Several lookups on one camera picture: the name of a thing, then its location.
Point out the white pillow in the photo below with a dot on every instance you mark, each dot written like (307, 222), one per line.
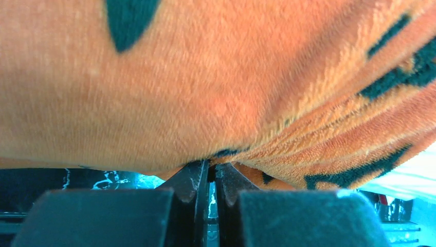
(414, 179)

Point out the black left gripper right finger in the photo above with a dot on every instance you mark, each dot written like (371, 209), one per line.
(249, 216)

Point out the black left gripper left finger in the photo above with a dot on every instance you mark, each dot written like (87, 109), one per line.
(173, 214)

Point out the orange patterned plush pillowcase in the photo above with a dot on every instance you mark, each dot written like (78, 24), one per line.
(295, 94)

